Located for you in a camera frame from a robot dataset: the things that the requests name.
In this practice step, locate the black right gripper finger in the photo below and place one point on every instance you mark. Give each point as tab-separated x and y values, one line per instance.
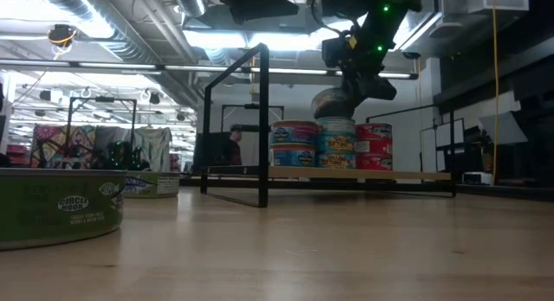
372	89

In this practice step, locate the green Circle Hook can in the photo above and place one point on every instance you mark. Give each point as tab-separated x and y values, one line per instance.
151	186
52	214

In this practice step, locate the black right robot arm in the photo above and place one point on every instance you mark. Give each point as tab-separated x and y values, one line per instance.
381	20

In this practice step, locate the yellow tag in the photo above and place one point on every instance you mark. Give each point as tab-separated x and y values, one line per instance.
352	42

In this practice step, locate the long tube light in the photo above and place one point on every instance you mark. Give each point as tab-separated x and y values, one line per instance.
294	71

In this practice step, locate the white board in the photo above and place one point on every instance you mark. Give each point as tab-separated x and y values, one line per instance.
450	132

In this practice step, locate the white panel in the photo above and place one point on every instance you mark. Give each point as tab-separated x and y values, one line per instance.
251	149

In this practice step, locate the small white box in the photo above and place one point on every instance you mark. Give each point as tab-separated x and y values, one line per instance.
478	178

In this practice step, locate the person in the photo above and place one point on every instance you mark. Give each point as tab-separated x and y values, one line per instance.
235	151

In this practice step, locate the black panel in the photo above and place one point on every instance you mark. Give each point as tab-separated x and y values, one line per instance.
212	149

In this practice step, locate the white cloth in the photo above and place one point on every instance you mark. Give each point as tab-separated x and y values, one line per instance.
153	145

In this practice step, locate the grey cloth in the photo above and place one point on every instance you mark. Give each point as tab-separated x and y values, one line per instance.
112	136

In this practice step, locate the colourful patterned cloth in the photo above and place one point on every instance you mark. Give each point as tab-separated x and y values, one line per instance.
56	145

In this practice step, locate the white duct box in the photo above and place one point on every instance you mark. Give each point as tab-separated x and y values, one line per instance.
485	0

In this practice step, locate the black metal table frame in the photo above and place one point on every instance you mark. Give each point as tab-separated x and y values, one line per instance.
502	192

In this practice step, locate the round silver ventilation duct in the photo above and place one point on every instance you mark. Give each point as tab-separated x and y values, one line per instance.
190	0

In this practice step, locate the round black camera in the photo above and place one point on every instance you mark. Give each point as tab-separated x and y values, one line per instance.
60	34

